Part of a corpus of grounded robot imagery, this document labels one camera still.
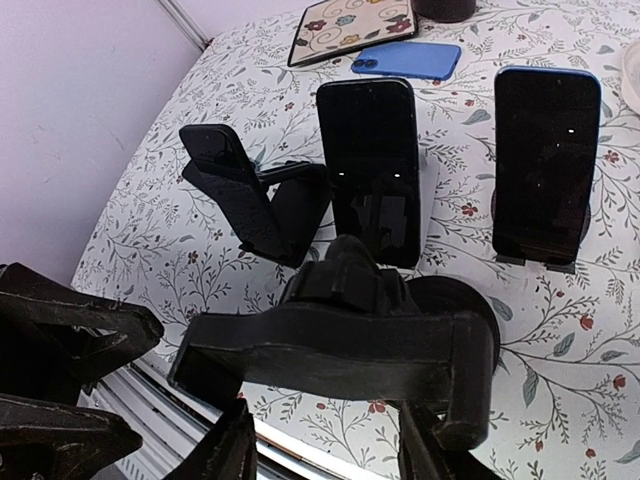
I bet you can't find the blue phone face down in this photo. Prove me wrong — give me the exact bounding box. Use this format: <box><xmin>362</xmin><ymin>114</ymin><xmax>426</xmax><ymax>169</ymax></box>
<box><xmin>351</xmin><ymin>41</ymin><xmax>462</xmax><ymax>81</ymax></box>

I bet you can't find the blue edged black phone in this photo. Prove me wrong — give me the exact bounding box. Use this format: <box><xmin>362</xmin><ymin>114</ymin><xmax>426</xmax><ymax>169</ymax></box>
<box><xmin>492</xmin><ymin>66</ymin><xmax>601</xmax><ymax>265</ymax></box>

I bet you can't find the black cylindrical speaker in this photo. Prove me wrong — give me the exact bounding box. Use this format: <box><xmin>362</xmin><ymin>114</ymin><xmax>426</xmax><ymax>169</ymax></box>
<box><xmin>411</xmin><ymin>0</ymin><xmax>477</xmax><ymax>23</ymax></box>

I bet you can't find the left aluminium frame post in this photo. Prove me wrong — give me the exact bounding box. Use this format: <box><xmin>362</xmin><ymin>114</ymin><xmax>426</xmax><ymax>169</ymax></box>
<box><xmin>156</xmin><ymin>0</ymin><xmax>210</xmax><ymax>52</ymax></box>

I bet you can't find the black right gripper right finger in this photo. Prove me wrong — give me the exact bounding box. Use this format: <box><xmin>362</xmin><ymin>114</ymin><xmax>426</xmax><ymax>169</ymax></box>
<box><xmin>398</xmin><ymin>404</ymin><xmax>499</xmax><ymax>480</ymax></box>

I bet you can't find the black tall phone holder stand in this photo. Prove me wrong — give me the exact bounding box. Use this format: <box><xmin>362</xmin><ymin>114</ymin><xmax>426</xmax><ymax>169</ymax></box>
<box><xmin>168</xmin><ymin>235</ymin><xmax>500</xmax><ymax>451</ymax></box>

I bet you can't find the floral square ceramic plate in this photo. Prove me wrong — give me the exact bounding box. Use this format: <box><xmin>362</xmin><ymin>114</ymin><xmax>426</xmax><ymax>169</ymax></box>
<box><xmin>287</xmin><ymin>0</ymin><xmax>418</xmax><ymax>67</ymax></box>

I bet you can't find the dark grey folding phone stand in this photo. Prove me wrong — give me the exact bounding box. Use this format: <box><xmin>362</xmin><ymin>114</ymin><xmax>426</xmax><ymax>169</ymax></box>
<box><xmin>495</xmin><ymin>254</ymin><xmax>576</xmax><ymax>275</ymax></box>

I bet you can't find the black clamp phone mount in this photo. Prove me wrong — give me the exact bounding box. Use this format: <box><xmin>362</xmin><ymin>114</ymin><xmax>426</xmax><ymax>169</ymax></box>
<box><xmin>180</xmin><ymin>160</ymin><xmax>334</xmax><ymax>269</ymax></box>

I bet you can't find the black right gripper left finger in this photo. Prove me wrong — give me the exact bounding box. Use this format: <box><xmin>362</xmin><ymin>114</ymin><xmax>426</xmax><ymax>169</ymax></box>
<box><xmin>164</xmin><ymin>398</ymin><xmax>258</xmax><ymax>480</ymax></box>

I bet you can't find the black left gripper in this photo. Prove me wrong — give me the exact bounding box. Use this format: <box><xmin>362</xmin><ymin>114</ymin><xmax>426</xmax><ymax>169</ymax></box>
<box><xmin>1</xmin><ymin>263</ymin><xmax>164</xmax><ymax>479</ymax></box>

